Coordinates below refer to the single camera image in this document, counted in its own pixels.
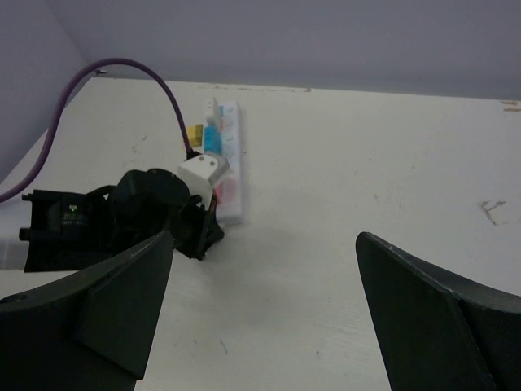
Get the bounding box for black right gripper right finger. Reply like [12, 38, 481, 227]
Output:
[356, 232, 520, 390]

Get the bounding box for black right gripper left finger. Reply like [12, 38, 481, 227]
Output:
[1, 231, 173, 390]

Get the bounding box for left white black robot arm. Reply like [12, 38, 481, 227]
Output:
[1, 169, 224, 273]

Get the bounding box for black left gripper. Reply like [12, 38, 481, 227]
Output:
[19, 169, 224, 273]

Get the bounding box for blue plug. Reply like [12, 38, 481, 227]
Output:
[203, 125, 222, 155]

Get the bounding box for white power strip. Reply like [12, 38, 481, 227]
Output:
[204, 98, 245, 225]

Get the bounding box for yellow plug block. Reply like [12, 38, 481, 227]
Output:
[186, 124, 204, 148]

